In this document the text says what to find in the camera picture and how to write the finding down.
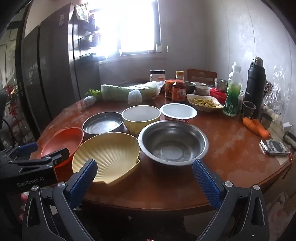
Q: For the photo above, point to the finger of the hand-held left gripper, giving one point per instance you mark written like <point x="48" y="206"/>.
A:
<point x="27" y="148"/>
<point x="60" y="155"/>

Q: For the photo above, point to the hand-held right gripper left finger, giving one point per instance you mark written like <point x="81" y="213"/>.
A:
<point x="84" y="178"/>

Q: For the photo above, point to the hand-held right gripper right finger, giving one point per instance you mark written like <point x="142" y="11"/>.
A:
<point x="205" y="183"/>

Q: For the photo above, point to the yellow shell-shaped plate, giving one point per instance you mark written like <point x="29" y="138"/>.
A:
<point x="111" y="155"/>

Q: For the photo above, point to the large steel bowl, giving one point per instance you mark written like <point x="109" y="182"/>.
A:
<point x="173" y="143"/>

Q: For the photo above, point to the round steel plate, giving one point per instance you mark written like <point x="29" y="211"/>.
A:
<point x="103" y="124"/>

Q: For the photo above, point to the yellow bowl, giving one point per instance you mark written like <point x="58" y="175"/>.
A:
<point x="138" y="126"/>

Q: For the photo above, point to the white paper bowl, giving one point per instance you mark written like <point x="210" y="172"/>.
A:
<point x="178" y="111"/>

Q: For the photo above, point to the foam-netted fruit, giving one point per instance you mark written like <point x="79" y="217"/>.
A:
<point x="134" y="96"/>
<point x="89" y="101"/>

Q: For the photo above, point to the glass door red decals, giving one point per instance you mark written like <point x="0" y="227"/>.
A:
<point x="10" y="81"/>

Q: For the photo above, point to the green lettuce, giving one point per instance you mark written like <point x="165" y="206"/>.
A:
<point x="92" y="92"/>

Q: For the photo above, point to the carrot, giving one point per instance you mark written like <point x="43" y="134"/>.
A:
<point x="249" y="125"/>
<point x="262" y="129"/>

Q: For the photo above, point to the silver black device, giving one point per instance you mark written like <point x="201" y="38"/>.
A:
<point x="275" y="148"/>

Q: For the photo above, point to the white dish of food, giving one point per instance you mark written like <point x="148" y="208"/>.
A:
<point x="203" y="103"/>

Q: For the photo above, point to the grey refrigerator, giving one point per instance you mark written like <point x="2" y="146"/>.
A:
<point x="50" y="69"/>

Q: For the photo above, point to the wrapped napa cabbage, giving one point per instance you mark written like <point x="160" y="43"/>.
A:
<point x="115" y="92"/>

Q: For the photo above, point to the clear plastic cup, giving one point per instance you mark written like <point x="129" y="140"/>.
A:
<point x="248" y="110"/>

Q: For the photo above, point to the small steel cup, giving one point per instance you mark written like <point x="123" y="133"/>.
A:
<point x="266" y="121"/>

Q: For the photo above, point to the red tissue box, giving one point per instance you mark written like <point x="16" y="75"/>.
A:
<point x="218" y="95"/>

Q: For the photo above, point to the green detergent bottle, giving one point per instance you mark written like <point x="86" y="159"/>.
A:
<point x="232" y="97"/>

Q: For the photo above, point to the white ceramic bowl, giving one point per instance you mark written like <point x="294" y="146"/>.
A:
<point x="203" y="90"/>

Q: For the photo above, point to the sauce bottle orange cap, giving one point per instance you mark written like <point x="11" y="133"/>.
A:
<point x="179" y="92"/>

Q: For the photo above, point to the dark bowl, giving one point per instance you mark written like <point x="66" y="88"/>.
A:
<point x="190" y="87"/>

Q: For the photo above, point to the small steel bowl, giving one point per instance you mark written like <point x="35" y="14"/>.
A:
<point x="220" y="85"/>

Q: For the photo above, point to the white paper scrap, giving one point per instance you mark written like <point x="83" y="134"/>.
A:
<point x="286" y="126"/>

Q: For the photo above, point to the red sauce jar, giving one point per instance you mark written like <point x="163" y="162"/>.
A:
<point x="168" y="90"/>

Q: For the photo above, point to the wooden chair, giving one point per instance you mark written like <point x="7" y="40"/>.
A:
<point x="201" y="74"/>

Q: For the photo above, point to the black thermos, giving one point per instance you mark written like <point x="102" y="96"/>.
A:
<point x="254" y="83"/>

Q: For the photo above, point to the clear plastic bag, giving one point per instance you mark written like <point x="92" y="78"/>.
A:
<point x="275" y="92"/>

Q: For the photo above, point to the window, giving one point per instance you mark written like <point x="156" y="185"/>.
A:
<point x="129" y="25"/>

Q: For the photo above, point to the black rectangular frame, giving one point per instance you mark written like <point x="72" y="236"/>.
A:
<point x="289" y="138"/>

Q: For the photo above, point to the black wall rack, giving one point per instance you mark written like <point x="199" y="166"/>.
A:
<point x="87" y="32"/>

